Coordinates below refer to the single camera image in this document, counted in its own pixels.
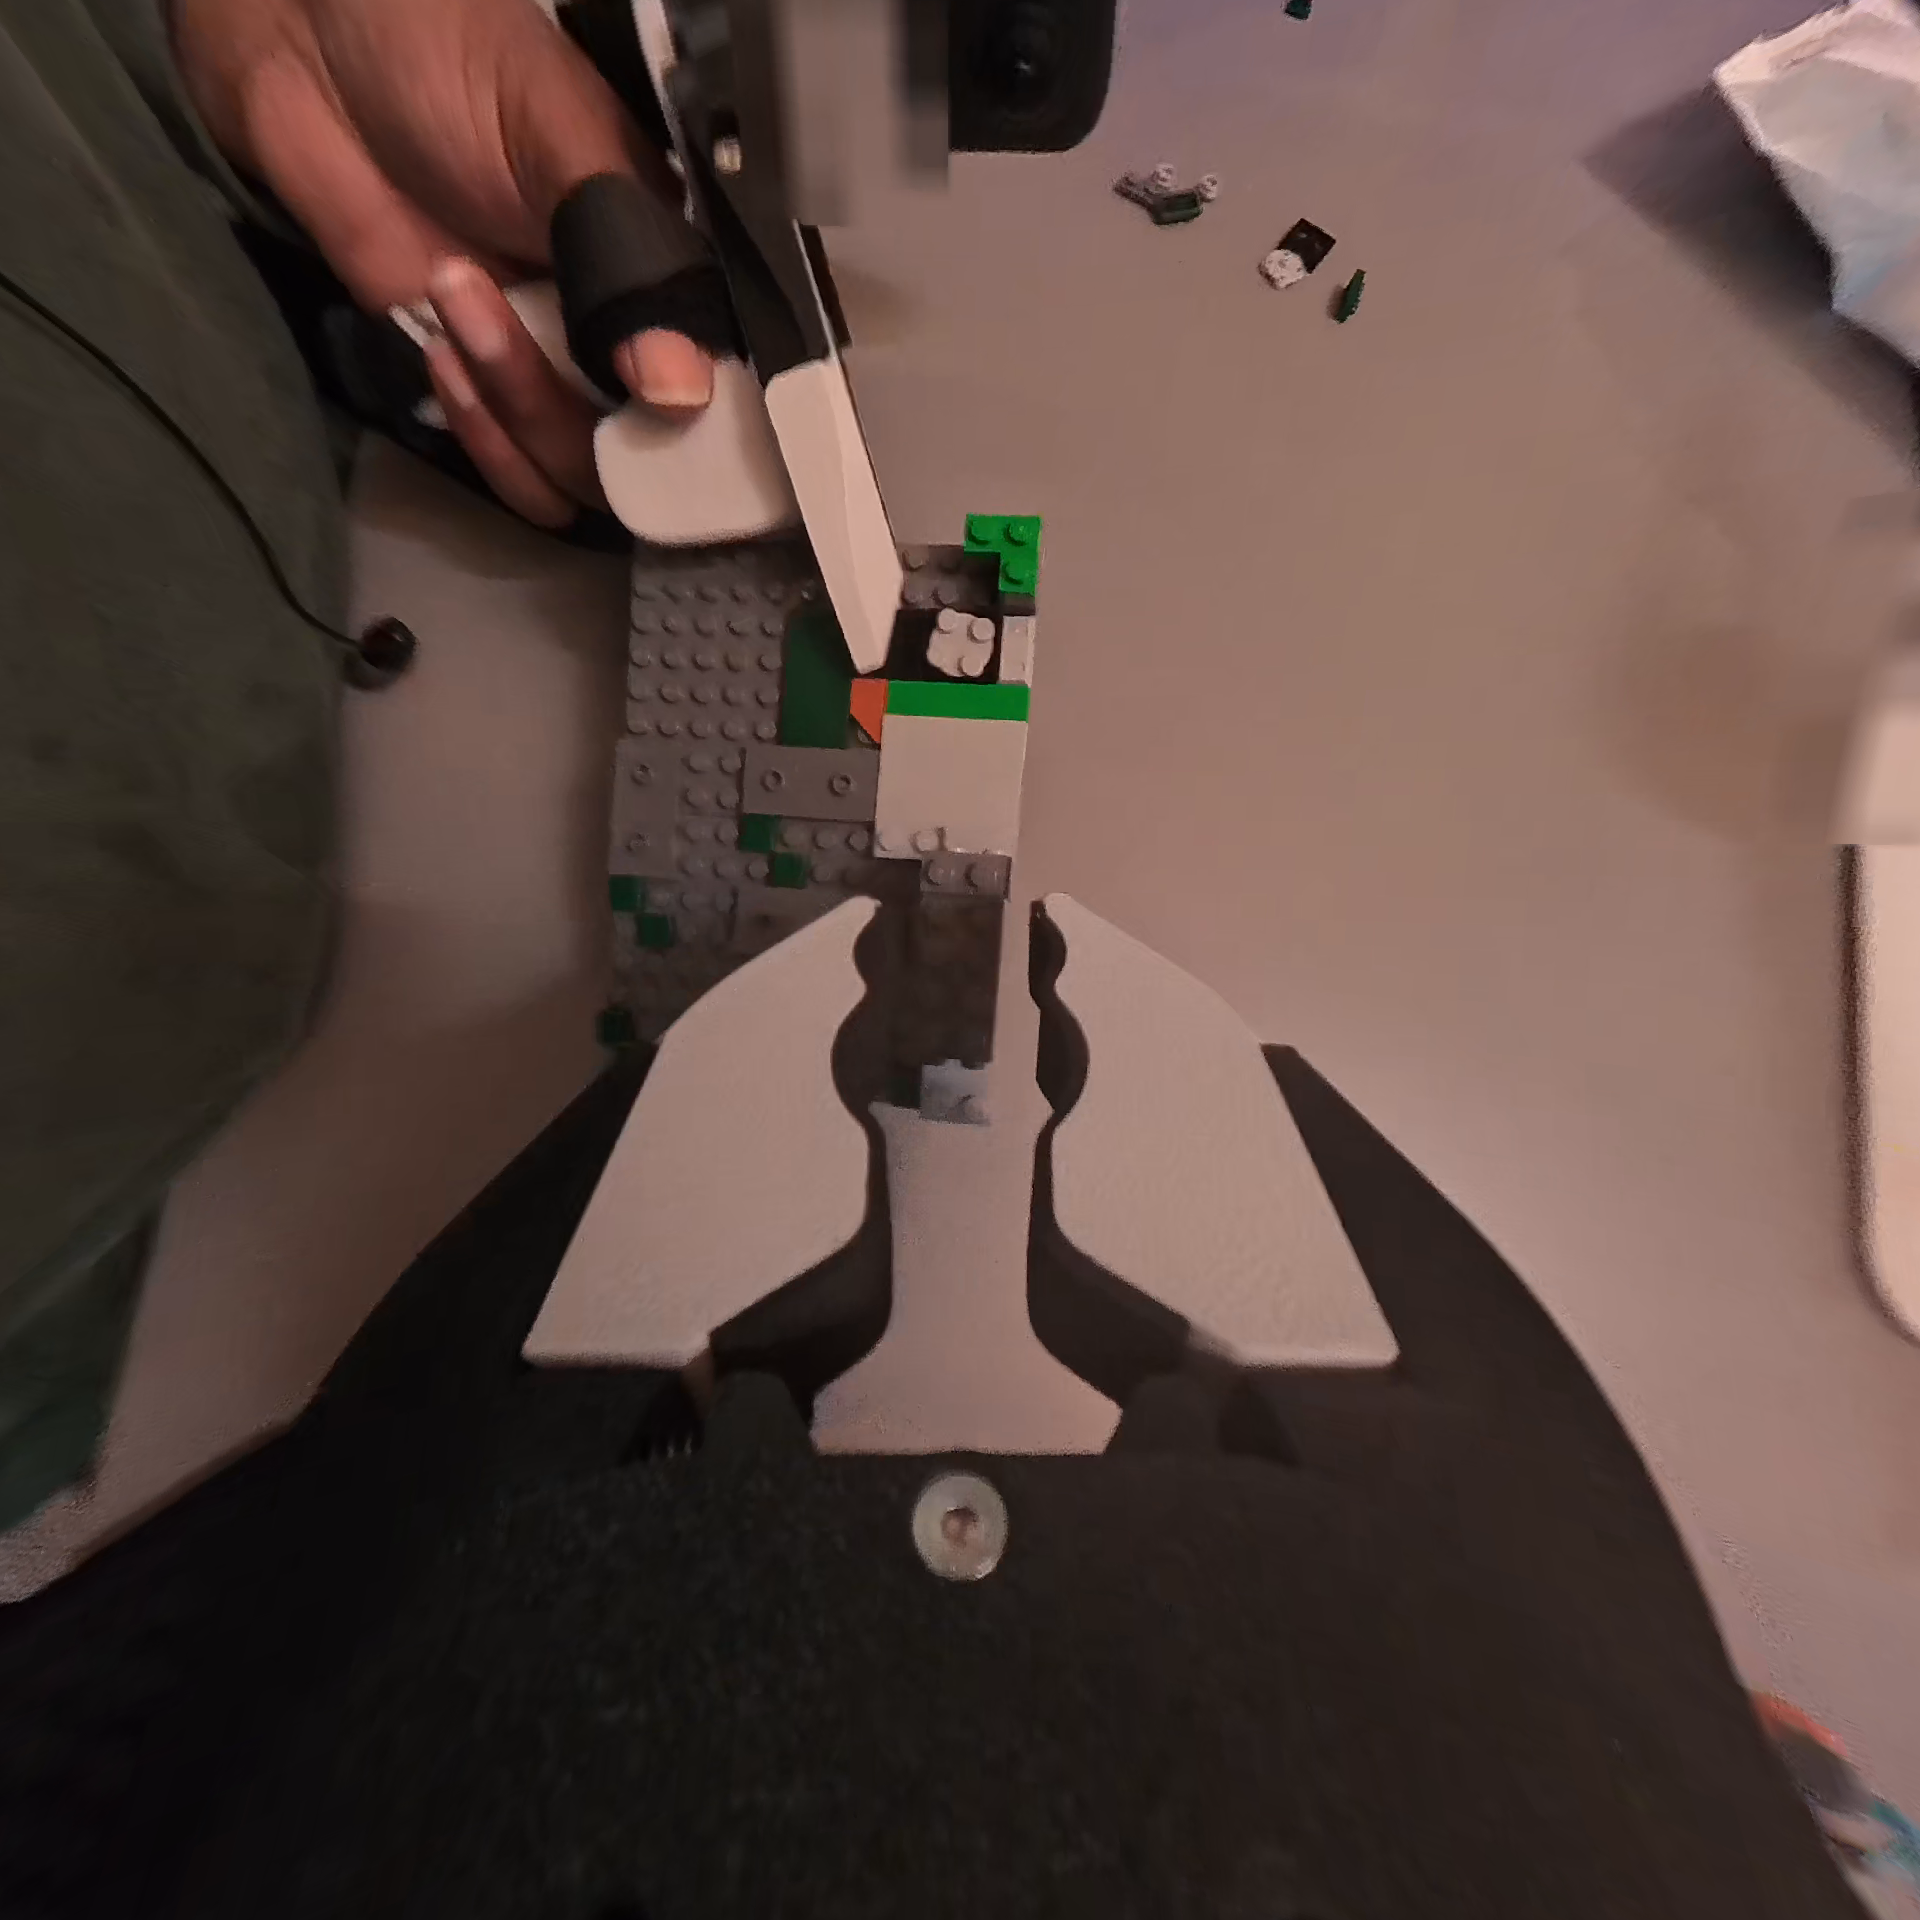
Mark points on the white crumpled bag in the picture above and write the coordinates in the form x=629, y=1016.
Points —
x=1844, y=136

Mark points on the small dark green toy brick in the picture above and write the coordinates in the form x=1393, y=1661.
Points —
x=1180, y=211

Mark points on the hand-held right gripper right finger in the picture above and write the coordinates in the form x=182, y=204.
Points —
x=1213, y=1186

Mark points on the green sweater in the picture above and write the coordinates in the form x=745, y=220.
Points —
x=152, y=748

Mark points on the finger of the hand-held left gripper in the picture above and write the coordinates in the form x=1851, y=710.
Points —
x=848, y=509

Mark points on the white blurred object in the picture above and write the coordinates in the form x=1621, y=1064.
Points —
x=1888, y=723

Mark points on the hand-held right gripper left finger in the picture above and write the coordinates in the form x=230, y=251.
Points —
x=706, y=1186

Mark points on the person's left hand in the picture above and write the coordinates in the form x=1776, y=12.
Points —
x=405, y=136

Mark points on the white rounded board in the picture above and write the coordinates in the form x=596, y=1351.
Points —
x=1895, y=1083

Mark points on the grey toy brick plate model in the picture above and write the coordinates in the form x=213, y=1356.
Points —
x=706, y=658

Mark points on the orange and teal toy pieces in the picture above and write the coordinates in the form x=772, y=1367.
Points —
x=1824, y=1784

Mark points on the small grey toy brick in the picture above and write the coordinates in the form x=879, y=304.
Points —
x=1145, y=181

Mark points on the black and white toy brick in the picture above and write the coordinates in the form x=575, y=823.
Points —
x=1300, y=256

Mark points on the thin dark green toy piece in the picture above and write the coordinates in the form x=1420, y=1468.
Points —
x=1352, y=299

